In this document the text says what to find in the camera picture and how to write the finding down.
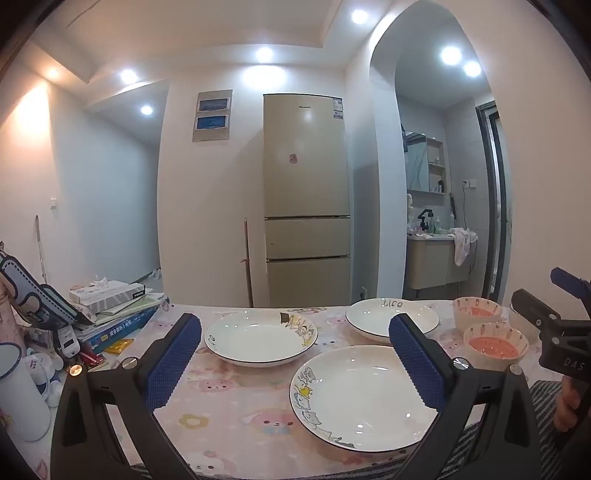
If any person's right hand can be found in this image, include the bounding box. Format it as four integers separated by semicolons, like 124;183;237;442
553;376;583;433

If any pale pink towel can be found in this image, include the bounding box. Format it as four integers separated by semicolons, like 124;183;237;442
450;227;478;267

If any pink cartoon printed tablecloth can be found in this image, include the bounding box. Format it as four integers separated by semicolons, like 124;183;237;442
0;302;541;480

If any mirror cabinet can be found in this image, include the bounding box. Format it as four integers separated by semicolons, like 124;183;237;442
402;124;450;195

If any white enamel mug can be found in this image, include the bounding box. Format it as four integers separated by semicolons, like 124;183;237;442
0;344;51;441

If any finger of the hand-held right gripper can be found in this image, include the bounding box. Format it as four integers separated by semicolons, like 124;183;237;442
549;267;591;321
510;288;564;342

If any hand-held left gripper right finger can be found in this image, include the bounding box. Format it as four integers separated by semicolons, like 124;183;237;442
389;313;543;480

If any white mop pole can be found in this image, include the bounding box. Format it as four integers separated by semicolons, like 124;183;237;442
34;215;49;287

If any beige refrigerator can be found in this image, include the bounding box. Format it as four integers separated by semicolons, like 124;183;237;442
263;93;352;308

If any pink patterned bowl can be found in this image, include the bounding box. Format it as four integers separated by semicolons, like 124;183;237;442
462;322;528;370
451;296;503;335

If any black framed glass door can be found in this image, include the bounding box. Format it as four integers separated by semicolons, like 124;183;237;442
475;104;506;301

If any white plate with cartoon print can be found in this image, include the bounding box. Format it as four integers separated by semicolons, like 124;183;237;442
289;344;441;450
204;309;319;368
345;298;440;344

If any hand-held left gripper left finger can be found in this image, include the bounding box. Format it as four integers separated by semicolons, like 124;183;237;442
50;313;204;480

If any pale green folder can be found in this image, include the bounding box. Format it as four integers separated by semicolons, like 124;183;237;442
97;295;169;317

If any white tissue box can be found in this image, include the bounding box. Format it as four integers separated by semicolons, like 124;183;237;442
69;276;147;308

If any broom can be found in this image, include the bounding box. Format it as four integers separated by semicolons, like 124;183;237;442
240;219;254;308

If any beige vanity cabinet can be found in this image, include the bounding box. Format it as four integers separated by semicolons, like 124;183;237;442
406;233;476;291

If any grey wall panel box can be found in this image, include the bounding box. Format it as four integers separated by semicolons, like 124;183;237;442
191;89;233;143

